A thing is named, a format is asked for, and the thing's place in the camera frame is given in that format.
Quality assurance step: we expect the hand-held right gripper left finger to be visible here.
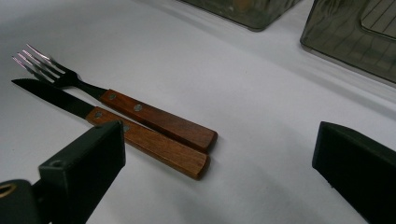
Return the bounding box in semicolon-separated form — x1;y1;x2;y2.
38;120;127;224

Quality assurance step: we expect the wooden handled table knife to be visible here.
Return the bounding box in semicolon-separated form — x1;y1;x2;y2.
11;77;211;181

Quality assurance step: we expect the wooden handled metal fork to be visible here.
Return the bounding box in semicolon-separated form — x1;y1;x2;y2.
11;43;219;153

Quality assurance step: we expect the smoky clear plastic bin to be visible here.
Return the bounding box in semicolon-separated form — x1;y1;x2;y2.
178;0;302;32
300;0;396;85

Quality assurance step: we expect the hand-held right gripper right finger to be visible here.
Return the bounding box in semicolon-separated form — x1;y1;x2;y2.
312;120;396;224

